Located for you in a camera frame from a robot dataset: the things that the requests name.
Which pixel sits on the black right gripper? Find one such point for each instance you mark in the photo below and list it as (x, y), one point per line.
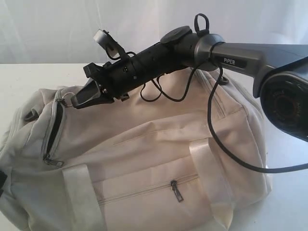
(109, 82)

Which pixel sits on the beige fabric duffel bag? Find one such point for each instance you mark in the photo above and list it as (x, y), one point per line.
(126, 166)

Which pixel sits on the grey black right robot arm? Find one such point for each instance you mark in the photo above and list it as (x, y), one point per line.
(280, 72)

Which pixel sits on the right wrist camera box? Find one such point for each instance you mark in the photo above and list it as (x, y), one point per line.
(113, 50)

